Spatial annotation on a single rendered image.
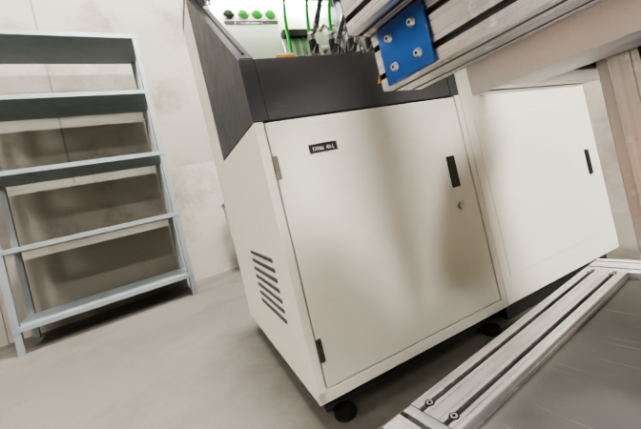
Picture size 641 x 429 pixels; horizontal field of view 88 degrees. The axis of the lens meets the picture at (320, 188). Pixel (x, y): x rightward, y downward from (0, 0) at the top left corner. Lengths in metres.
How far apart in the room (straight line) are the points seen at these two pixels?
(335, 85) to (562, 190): 0.99
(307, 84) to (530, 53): 0.56
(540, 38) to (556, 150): 1.06
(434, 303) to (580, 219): 0.77
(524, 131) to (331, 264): 0.89
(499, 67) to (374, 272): 0.61
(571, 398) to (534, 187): 0.87
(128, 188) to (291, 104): 2.66
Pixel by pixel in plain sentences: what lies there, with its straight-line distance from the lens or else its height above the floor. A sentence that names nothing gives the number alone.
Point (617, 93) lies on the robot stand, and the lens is 0.62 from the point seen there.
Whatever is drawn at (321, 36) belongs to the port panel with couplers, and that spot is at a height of 1.27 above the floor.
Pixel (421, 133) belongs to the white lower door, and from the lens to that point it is 1.08.
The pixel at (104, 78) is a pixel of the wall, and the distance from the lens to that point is 3.67.
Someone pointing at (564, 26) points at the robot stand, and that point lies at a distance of 0.52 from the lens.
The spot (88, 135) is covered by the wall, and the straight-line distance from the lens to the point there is 3.51.
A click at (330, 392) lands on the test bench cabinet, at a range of 0.97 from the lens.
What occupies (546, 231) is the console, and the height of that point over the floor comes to 0.25.
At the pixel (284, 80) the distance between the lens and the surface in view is 0.90.
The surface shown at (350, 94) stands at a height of 0.83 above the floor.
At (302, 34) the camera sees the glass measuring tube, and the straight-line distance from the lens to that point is 1.60.
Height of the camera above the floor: 0.60
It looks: level
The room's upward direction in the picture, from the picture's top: 13 degrees counter-clockwise
